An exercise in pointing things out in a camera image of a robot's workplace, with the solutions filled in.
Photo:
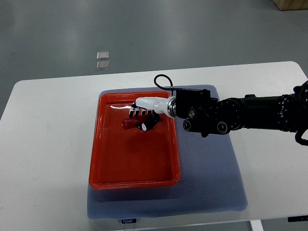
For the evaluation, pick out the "dark blue table label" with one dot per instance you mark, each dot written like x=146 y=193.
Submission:
x=129 y=221

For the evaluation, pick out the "upper metal floor plate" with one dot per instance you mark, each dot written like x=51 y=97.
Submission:
x=102 y=55

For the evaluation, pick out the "white table leg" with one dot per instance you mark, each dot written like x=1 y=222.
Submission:
x=256 y=225

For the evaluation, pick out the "cardboard box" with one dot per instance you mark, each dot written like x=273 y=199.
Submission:
x=289 y=5

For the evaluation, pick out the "blue textured mat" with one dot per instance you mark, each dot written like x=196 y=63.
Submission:
x=210 y=182

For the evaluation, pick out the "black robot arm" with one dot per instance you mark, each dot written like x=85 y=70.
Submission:
x=207 y=115

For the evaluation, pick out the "red plastic tray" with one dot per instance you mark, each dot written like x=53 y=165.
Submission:
x=132 y=158

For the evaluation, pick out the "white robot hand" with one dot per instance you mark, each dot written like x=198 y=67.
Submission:
x=159 y=105

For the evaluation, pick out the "red pepper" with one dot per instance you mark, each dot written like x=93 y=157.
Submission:
x=132 y=122

